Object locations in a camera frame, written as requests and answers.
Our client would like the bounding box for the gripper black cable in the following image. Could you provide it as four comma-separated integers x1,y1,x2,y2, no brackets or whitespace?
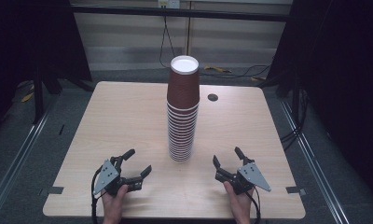
245,186,262,224
90,167,104,224

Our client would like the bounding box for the black horizontal bar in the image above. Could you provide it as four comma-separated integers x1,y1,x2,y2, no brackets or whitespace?
70,5,292,23

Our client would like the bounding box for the black hanging cable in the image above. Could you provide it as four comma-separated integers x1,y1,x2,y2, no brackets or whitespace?
159,13,176,69

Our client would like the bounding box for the person's right hand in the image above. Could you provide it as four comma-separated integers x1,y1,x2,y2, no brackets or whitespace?
223,181,255,219

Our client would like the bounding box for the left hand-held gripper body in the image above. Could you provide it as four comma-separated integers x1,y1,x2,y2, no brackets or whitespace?
92,156,144,196

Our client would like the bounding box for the bundle of black cables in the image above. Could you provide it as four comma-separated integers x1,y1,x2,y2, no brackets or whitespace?
280,89,311,151

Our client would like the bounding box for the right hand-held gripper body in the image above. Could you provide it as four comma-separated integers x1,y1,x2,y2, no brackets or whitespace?
214,161,272,196

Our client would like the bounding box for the black stand leg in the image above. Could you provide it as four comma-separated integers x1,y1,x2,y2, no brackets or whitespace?
31,62,47,126

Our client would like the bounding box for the stack of brown paper cups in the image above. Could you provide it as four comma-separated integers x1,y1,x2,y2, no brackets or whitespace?
166,55,201,162

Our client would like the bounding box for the black floor cable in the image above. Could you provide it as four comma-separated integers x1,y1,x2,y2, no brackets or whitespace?
199,63,271,79

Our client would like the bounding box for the white wall socket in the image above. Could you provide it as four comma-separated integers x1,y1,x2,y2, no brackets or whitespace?
158,0,181,9

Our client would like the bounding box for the black curtain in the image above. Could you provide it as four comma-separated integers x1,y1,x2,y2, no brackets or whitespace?
0,0,93,142
266,0,373,204

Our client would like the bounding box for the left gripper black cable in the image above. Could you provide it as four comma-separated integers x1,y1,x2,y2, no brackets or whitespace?
90,167,104,224

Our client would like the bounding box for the thin vertical metal pole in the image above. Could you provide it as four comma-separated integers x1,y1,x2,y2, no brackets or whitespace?
186,1,192,57

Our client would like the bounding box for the person's left hand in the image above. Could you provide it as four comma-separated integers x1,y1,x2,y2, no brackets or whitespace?
100,184,129,219

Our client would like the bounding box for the metal floor rail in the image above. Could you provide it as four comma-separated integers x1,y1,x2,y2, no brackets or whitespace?
0,95,58,217
278,98,351,224

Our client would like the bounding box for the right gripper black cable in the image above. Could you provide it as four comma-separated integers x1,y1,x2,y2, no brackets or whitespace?
245,186,262,224

